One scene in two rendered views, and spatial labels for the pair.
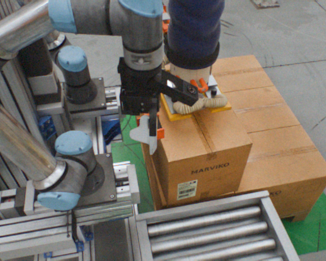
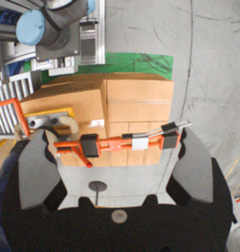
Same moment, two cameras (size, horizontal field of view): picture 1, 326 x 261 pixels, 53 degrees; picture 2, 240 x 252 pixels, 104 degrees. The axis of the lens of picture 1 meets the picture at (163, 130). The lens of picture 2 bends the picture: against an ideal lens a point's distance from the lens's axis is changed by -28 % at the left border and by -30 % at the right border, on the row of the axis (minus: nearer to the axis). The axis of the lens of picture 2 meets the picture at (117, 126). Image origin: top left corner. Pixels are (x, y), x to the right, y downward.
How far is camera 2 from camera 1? 154 cm
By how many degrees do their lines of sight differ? 43
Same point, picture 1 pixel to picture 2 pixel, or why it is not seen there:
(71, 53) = (27, 26)
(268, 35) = not seen: hidden behind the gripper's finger
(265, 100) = (115, 158)
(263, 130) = not seen: hidden behind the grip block
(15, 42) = not seen: outside the picture
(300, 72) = (159, 169)
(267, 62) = (172, 159)
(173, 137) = (29, 109)
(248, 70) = (144, 158)
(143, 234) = (22, 76)
